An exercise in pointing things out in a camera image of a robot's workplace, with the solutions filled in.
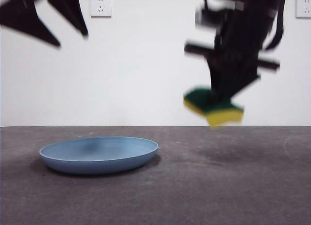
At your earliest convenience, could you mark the yellow sponge with green scourer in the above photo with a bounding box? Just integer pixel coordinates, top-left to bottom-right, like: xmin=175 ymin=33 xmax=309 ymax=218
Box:
xmin=183 ymin=85 xmax=245 ymax=130

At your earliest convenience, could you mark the light blue round plate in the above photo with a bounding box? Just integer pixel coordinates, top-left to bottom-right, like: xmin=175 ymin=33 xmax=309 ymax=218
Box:
xmin=39 ymin=136 xmax=159 ymax=175

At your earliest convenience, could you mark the white wall socket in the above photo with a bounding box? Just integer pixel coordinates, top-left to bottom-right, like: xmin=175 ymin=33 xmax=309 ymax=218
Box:
xmin=90 ymin=0 xmax=112 ymax=18
xmin=295 ymin=0 xmax=311 ymax=19

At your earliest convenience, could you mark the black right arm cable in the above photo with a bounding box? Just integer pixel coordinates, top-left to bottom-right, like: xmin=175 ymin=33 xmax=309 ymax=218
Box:
xmin=264 ymin=5 xmax=285 ymax=51

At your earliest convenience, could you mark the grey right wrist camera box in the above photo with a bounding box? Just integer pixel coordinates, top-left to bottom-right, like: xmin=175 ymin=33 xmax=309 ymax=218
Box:
xmin=195 ymin=3 xmax=230 ymax=28

